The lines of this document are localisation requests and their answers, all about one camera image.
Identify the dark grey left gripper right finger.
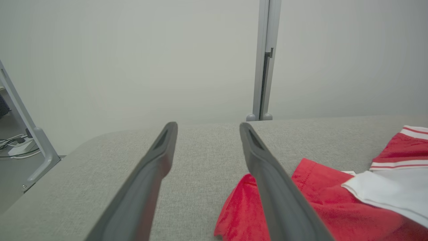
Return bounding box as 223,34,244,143
239,122,335,241

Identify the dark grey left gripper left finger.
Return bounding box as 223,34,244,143
85,121,179,241

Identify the red Bulls basketball jersey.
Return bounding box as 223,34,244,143
214,125,428,241

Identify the white power strip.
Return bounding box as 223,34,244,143
7,138,35,157

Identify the dark box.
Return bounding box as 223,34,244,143
0,93,11,118

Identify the grey metal frame leg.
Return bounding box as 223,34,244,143
0,60,63,193

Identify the grey partition post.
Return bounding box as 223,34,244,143
246,0,282,122

